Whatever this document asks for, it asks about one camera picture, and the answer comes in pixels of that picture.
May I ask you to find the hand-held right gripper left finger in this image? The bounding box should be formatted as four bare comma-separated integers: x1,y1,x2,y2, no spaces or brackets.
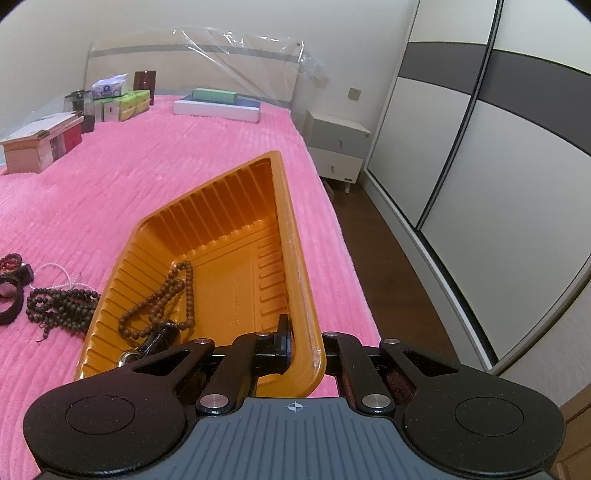
121,315,294,414

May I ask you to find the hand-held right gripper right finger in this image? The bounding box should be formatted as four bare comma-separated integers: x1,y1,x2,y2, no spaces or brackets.
322,331,462,415

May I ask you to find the orange plastic tray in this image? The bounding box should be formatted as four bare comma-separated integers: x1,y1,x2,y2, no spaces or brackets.
74,150,328,398

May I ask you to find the dark brown bead necklace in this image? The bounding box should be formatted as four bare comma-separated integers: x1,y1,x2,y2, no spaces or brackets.
26,285,101,343

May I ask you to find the black wristband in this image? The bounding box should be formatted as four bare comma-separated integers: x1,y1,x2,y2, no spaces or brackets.
0,263,36,326

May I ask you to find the white nightstand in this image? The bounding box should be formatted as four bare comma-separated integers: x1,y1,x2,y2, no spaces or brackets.
305,110,373,193

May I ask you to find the pink blanket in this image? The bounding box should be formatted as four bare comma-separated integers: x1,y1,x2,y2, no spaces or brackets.
0,90,385,480

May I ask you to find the flat white box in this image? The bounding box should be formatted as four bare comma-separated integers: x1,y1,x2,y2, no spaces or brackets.
173,98,262,123

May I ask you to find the white and grey wardrobe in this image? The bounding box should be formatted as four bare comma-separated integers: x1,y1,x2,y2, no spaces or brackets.
362,0,591,376

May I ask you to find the long green box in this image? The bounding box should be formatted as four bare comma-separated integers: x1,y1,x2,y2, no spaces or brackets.
191,88,240,105

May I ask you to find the green and white box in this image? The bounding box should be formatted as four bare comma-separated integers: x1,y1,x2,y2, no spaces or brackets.
87,98,122,123
118,90,152,121

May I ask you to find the beige headboard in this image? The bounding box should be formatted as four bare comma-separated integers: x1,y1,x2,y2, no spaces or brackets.
84,30,305,109

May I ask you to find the clear plastic sheet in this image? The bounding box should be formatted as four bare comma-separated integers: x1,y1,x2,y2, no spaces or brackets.
173,28,329,85

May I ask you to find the tissue pack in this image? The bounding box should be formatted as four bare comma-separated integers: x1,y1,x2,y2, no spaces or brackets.
91,74,128,99

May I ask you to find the light wooden box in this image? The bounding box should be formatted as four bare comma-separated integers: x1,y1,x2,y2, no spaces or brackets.
0,131,54,174

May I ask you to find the white bead bracelet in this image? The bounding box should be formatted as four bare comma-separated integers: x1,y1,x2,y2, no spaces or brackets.
34,262,83,292

